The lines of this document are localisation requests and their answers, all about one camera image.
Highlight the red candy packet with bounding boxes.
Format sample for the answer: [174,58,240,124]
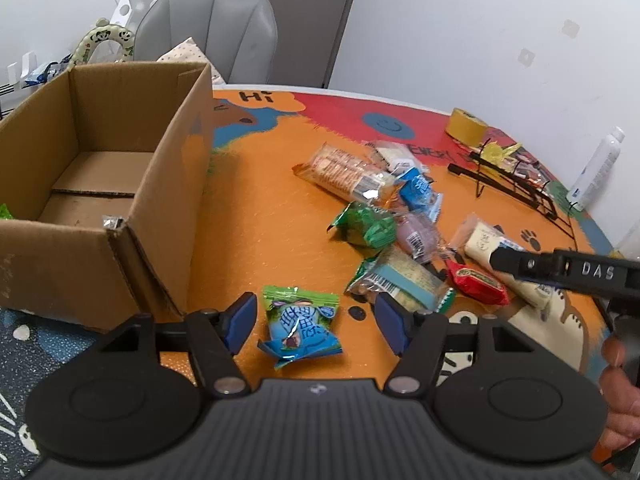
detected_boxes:
[445,259,510,307]

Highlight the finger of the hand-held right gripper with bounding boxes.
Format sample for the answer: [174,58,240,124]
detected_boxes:
[489,247,563,288]

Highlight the polka-dot cream cloth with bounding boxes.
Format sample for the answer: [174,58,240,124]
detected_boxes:
[156,37,223,86]

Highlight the red packets in rack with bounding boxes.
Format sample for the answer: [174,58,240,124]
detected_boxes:
[515,152,556,183]

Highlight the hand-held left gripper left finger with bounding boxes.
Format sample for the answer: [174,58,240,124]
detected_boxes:
[97,292,258,397]

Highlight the blue white snack packet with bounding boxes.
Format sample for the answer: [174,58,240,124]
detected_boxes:
[397,167,443,223]

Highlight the purple snack packet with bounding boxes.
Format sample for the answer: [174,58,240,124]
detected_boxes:
[395,211,451,265]

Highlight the yellow tape roll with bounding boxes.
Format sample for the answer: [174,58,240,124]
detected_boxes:
[445,107,490,147]

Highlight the cream white snack packet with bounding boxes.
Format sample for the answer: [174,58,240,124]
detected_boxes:
[447,213,553,310]

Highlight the grey door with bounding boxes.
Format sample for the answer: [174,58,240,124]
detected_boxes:
[212,0,371,88]

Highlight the white cracker packet dark end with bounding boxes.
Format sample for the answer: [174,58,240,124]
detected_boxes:
[372,141,427,173]

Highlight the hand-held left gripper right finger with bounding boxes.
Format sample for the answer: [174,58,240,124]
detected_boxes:
[375,292,533,396]

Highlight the yellow plastic bag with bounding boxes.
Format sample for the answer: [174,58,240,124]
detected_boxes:
[480,140,523,166]

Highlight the white plastic bottle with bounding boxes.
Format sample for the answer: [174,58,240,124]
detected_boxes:
[566,126,626,212]

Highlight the clear green white cracker packet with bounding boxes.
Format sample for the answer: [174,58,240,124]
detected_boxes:
[345,246,457,313]

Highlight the orange cracker packet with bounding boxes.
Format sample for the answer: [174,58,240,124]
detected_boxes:
[292,142,401,207]

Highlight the blue green snack packet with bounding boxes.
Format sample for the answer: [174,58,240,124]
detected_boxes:
[257,285,343,371]

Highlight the person's right hand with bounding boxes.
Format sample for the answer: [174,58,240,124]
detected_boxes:
[597,337,640,453]

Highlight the dark blue patterned rug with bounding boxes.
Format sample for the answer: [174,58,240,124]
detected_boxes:
[0,307,101,476]

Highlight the panda print padded hoop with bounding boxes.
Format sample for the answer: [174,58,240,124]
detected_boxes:
[67,18,137,68]

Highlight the brown cardboard box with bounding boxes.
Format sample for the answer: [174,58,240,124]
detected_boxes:
[0,61,215,332]

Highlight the white plastic holder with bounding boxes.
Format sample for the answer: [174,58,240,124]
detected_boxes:
[6,52,38,86]

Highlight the grey chair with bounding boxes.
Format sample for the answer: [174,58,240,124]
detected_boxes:
[134,0,278,84]

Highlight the black wire rack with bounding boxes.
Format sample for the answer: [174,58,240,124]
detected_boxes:
[447,137,591,251]

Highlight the blue white plastic bag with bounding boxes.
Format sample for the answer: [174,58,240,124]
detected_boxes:
[20,60,71,86]

